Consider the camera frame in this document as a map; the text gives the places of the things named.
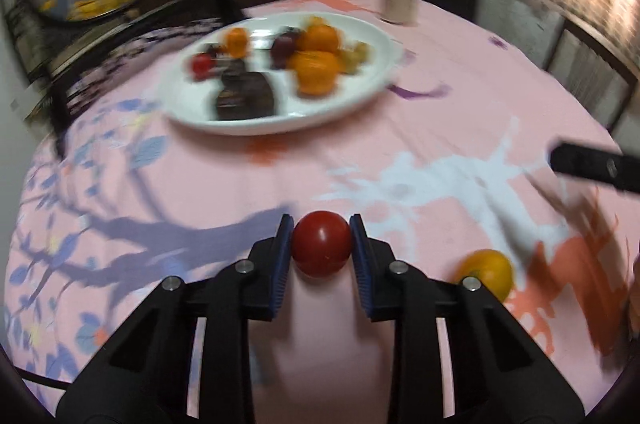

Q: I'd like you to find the red cherry tomato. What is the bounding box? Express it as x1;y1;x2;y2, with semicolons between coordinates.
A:
190;53;217;82
291;211;352;278

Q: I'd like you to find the yellow-orange kumquat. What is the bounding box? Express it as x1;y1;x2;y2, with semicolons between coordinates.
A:
305;15;326;29
452;249;514;303

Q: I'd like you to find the dark brown passion fruit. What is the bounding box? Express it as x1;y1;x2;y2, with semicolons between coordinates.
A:
215;71;276;121

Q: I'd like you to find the large orange tangerine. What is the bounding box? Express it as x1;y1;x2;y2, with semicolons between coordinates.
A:
288;51;341;97

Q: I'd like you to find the dark chair back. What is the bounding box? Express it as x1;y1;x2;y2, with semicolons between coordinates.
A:
542;14;639;135

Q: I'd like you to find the pink printed tablecloth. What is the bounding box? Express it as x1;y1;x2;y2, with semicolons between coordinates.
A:
3;3;639;408

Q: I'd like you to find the white oval plate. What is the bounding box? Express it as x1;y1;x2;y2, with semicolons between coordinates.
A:
157;10;404;136

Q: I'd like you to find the red-purple plum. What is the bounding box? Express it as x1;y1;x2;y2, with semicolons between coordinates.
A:
269;28;303;70

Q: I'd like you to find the small orange mandarin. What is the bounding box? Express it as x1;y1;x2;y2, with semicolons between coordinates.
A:
224;27;250;59

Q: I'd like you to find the yellow-orange kumquat back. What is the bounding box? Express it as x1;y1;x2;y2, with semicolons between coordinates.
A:
305;15;326;29

